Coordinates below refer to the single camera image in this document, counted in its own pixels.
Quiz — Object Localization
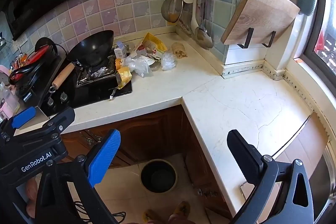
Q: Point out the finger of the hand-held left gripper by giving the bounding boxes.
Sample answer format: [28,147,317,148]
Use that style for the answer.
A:
[0,107,76,147]
[0,106,37,136]

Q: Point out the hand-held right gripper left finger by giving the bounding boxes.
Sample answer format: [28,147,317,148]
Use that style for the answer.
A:
[35,129,121,224]

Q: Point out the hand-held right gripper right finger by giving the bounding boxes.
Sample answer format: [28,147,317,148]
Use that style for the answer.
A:
[227,130,315,224]

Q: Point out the dark round trash bin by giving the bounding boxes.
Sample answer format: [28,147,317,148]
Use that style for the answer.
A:
[140,159,178,193]

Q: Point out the white milk carton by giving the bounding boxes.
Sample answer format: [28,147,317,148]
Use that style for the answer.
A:
[115,42,127,59]

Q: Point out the person's left hand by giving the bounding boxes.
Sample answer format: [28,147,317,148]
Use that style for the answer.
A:
[25,178,38,218]

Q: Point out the clear plastic bottle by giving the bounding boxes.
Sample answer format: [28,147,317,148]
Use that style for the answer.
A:
[0,81,21,115]

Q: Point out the black glass gas stove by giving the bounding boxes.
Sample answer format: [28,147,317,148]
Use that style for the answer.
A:
[39,48,133,117]

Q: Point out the pink container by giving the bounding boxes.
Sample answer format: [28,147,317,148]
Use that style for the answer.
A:
[0,65,11,88]

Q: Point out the black red electric cooker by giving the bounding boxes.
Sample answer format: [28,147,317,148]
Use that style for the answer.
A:
[8,37,58,98]

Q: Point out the brown wooden cabinet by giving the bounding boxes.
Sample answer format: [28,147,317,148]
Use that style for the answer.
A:
[60,105,237,219]

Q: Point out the aluminium foil stove liner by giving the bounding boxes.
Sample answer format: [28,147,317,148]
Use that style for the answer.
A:
[76,56,118,88]

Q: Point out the orange snack bags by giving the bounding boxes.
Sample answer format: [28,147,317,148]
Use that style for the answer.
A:
[10,53,28,70]

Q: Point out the beige board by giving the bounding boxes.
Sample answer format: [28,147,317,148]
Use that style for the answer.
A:
[273,112,329,180]

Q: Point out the yellow snack wrapper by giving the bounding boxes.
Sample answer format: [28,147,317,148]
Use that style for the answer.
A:
[116,67,132,90]

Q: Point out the yellow slipper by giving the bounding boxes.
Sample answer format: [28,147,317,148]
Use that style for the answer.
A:
[144,210,158,224]
[173,200,191,217]

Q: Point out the stainless steel sink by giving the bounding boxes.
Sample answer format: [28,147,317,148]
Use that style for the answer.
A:
[307,143,336,216]

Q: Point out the clear plastic bag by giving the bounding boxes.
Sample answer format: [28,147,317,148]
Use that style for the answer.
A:
[123,53,153,78]

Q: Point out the red white packet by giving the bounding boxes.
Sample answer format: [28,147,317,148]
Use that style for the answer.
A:
[135,40,158,57]

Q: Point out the crumpled clear plastic wrap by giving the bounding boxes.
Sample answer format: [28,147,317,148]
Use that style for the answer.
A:
[161,52,177,71]

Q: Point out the large yellow snack bag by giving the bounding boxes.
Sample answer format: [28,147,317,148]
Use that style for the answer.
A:
[142,32,168,53]

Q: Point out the slotted steel skimmer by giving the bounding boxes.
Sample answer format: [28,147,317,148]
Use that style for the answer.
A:
[178,18,193,35]

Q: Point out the wooden cutting board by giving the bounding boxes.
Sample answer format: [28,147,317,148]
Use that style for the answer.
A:
[220,0,301,45]

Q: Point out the dark framed window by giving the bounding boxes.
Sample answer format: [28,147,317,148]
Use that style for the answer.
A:
[299,0,336,88]

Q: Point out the teal utensil holder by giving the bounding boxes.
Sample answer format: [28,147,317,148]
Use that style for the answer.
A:
[298,0,317,17]

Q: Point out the black cooker cable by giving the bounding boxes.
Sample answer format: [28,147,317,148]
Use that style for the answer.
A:
[34,42,69,59]

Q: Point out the black wok wooden handle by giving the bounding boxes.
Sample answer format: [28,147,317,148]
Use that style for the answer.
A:
[51,30,114,94]

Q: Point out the white wall socket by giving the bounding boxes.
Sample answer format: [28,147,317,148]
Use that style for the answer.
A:
[13,35,28,47]

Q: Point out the black wire board holder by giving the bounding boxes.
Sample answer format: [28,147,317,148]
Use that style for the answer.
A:
[224,0,287,49]

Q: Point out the steel ladle wooden handle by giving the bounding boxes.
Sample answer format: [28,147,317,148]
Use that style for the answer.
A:
[199,0,214,50]

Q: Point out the steel turner wooden handle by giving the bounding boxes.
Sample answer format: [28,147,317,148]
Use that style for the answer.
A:
[194,0,208,42]

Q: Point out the white long-handled spoon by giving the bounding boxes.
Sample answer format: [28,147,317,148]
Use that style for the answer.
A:
[190,0,200,35]

